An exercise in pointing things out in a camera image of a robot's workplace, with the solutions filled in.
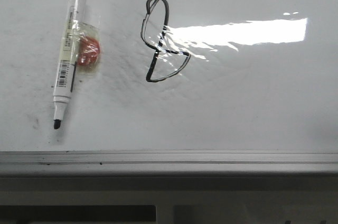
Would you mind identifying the red round magnet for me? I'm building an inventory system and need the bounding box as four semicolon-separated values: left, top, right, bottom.
77;35;100;67

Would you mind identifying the clear adhesive tape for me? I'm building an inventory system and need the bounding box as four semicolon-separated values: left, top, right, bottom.
59;20;101;74

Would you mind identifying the white black-tip whiteboard marker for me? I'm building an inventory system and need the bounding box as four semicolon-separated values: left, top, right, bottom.
53;0;87;129

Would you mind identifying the white whiteboard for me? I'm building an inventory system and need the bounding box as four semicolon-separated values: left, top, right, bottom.
1;0;337;152

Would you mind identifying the aluminium whiteboard frame rail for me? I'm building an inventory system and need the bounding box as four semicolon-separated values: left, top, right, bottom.
1;150;337;178

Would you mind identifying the white table frame below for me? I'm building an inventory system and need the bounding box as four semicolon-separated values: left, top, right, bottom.
1;176;337;223

